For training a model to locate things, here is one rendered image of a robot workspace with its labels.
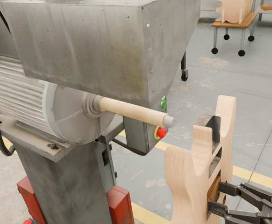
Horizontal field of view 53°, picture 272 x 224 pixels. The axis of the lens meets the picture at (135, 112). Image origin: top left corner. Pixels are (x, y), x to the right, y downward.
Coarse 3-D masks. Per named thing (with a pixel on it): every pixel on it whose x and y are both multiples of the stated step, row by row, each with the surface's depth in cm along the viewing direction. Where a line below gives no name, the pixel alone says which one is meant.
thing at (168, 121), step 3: (165, 117) 59; (168, 117) 59; (171, 117) 59; (165, 120) 59; (168, 120) 59; (171, 120) 59; (174, 120) 59; (165, 123) 59; (168, 123) 59; (171, 123) 59; (174, 123) 60; (168, 126) 59; (171, 126) 59
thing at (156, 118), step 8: (104, 104) 68; (112, 104) 67; (120, 104) 66; (128, 104) 65; (120, 112) 66; (128, 112) 64; (136, 112) 63; (144, 112) 62; (152, 112) 61; (160, 112) 60; (144, 120) 62; (152, 120) 60; (160, 120) 59
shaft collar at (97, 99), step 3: (96, 96) 69; (99, 96) 69; (102, 96) 69; (96, 99) 69; (99, 99) 68; (93, 102) 69; (96, 102) 68; (99, 102) 68; (93, 105) 69; (96, 105) 69; (99, 105) 68; (96, 108) 69; (99, 108) 69; (102, 111) 70
